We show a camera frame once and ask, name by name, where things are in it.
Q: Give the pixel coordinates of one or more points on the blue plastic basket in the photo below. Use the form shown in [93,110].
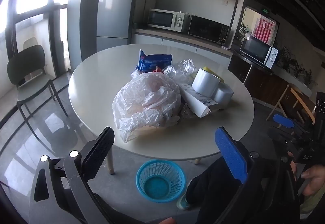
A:
[152,188]

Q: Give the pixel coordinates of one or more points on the person's right leg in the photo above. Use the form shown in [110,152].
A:
[210,193]

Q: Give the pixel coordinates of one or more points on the person's left hand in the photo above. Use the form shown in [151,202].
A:
[166,221]

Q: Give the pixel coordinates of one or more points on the wooden folding chair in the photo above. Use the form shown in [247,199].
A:
[281,102]

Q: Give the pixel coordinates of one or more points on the clear crinkled plastic wrap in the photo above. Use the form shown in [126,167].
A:
[181,67]

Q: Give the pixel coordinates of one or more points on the white tape roll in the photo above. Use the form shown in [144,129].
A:
[204,81]

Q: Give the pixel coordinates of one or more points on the dark green chair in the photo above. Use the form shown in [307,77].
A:
[25,64]

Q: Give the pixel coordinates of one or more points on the white cardboard box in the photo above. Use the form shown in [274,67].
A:
[198,102]

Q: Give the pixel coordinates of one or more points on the round white table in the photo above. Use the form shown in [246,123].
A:
[101,81]

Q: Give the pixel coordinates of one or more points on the green exit sign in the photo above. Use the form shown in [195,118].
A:
[266,10]

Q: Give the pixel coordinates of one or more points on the silver refrigerator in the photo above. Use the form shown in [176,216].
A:
[114,10]

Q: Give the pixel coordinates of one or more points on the white plastic bag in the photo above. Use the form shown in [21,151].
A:
[144,102]

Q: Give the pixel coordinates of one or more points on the dark wooden cabinet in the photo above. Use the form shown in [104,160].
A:
[266,86]

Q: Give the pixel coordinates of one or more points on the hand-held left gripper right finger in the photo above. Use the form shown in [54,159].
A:
[229,155]

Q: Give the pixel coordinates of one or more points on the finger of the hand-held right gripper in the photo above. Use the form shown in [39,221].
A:
[283,120]
[279,135]

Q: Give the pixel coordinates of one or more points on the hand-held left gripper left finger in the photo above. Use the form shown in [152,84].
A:
[99,152]

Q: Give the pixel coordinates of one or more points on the small orange wrapper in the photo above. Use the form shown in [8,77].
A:
[158,70]

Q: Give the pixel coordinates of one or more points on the person's right shoe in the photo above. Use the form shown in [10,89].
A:
[183,203]

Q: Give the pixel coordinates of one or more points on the white microwave with black door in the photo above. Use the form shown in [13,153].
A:
[254,48]

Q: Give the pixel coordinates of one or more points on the red checkered cloth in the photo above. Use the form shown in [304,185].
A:
[264,29]

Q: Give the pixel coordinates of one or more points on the person's right hand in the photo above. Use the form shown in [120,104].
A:
[314,180]

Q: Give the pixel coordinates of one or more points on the blue snack packet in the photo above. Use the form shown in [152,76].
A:
[155,61]

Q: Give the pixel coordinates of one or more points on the white counter cabinet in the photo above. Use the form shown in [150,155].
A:
[177,43]

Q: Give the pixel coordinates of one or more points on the green plants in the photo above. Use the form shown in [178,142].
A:
[287,58]

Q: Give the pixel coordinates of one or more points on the metal stand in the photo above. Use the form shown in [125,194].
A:
[248,74]

